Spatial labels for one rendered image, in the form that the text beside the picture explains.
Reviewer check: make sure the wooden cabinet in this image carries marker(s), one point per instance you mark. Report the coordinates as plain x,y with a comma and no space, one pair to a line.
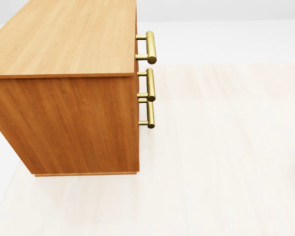
64,98

